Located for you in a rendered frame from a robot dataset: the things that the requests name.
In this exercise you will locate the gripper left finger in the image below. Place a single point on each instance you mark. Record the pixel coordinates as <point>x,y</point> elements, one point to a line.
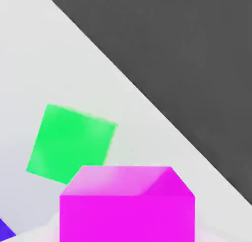
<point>47,231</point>

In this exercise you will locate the small blue cube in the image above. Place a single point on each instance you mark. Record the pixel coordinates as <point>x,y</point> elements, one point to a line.
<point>5,231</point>

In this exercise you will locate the small green cube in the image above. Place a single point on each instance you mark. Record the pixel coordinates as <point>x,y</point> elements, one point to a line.
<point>69,141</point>

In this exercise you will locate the small magenta cube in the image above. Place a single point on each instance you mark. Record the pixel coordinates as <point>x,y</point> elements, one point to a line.
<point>126,216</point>

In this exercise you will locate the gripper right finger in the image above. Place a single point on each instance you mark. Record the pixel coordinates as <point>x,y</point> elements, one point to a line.
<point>202,233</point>

